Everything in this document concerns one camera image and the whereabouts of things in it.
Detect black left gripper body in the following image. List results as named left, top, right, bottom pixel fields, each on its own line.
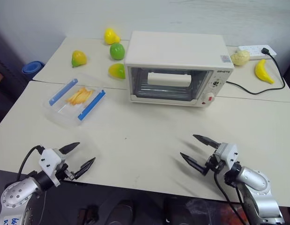
left=55, top=162, right=76, bottom=181

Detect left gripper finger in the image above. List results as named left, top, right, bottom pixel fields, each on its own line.
left=58, top=141, right=81, bottom=155
left=73, top=157, right=97, bottom=180

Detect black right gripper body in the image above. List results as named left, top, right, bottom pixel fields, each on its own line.
left=203, top=152, right=226, bottom=175

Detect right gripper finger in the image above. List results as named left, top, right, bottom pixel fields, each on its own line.
left=179, top=152, right=210, bottom=176
left=193, top=134, right=220, bottom=150

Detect yellow fries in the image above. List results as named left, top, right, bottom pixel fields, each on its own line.
left=65, top=86, right=94, bottom=106

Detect white toaster oven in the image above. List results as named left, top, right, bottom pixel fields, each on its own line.
left=123, top=30, right=235, bottom=108

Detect clear container with blue clips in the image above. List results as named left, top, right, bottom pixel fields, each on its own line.
left=43, top=72, right=107, bottom=128

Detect dark rounded shape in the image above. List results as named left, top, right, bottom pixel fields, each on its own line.
left=107, top=199, right=137, bottom=225

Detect blue round stool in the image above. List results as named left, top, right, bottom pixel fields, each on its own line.
left=22, top=60, right=45, bottom=78

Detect cream toy cauliflower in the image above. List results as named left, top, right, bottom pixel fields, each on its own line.
left=230, top=50, right=251, bottom=67

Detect yellow toy banana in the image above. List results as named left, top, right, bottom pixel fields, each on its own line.
left=254, top=59, right=275, bottom=84

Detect yellow-green toy pear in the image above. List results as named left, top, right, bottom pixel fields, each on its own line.
left=71, top=50, right=88, bottom=68

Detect yellow-green toy mango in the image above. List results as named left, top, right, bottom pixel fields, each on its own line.
left=108, top=63, right=126, bottom=80

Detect white power strip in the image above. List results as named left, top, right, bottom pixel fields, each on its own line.
left=238, top=45, right=277, bottom=61

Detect green toy fruit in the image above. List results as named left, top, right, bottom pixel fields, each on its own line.
left=109, top=43, right=126, bottom=61

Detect yellow toy pear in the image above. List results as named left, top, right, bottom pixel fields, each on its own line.
left=104, top=28, right=121, bottom=45

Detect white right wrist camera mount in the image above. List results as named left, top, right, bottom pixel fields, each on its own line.
left=214, top=142, right=239, bottom=175

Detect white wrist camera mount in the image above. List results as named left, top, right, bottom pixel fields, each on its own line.
left=214, top=142, right=239, bottom=175
left=38, top=148, right=67, bottom=188

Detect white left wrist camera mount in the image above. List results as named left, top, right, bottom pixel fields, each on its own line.
left=38, top=148, right=67, bottom=188

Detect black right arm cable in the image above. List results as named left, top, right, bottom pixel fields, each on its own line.
left=213, top=170, right=244, bottom=225

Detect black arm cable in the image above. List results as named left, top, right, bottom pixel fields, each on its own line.
left=17, top=145, right=46, bottom=179
left=213, top=170, right=244, bottom=225

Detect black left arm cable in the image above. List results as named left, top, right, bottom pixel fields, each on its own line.
left=17, top=145, right=46, bottom=179

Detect black power cable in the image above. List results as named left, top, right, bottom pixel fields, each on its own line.
left=226, top=47, right=286, bottom=95

